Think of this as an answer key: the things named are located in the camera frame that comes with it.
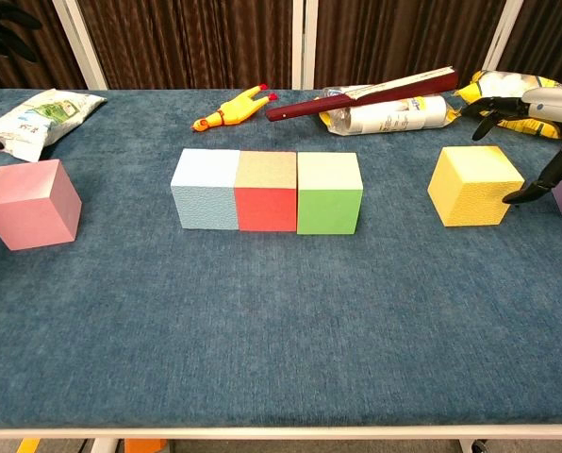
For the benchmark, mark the yellow floor tape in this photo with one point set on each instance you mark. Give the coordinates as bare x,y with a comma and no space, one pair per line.
28,447

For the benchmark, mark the green foam cube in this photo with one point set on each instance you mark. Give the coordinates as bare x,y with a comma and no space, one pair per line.
330,212

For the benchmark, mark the clear plastic wrapped white roll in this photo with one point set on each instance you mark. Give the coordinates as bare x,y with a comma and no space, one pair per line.
394,118

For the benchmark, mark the pink foam cube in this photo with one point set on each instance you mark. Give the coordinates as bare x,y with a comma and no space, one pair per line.
31,222

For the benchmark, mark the yellow bag of cotton balls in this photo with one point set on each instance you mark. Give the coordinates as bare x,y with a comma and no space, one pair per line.
502,85

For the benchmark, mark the black table caster wheel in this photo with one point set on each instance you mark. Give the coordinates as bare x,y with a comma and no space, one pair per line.
479,447

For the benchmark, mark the yellow foam cube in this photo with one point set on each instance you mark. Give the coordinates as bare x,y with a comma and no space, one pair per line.
469,203

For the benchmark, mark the dark red folded fan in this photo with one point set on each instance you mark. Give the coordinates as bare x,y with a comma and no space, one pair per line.
309,107

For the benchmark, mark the light blue foam cube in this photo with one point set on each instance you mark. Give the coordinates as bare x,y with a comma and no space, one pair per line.
205,207

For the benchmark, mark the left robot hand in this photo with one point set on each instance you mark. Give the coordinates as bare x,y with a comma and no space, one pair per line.
7,38

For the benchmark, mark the blue fabric table cover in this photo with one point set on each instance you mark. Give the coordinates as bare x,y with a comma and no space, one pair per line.
281,330

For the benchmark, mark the white green snack bag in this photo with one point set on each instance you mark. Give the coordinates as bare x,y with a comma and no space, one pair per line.
36,122

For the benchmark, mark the white table frame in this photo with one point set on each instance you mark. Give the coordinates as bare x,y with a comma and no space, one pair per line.
281,433

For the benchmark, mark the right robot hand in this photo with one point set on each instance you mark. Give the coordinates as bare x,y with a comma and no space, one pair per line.
554,106

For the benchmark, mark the red foam cube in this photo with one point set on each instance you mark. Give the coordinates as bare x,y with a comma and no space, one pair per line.
267,210

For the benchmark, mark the orange object under table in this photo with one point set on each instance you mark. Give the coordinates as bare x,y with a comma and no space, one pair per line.
144,447

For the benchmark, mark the yellow rubber chicken toy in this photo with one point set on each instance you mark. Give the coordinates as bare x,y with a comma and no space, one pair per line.
234,113

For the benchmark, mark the brown curtain partition panel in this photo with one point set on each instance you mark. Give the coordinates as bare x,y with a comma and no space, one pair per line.
59,56
403,38
191,42
550,33

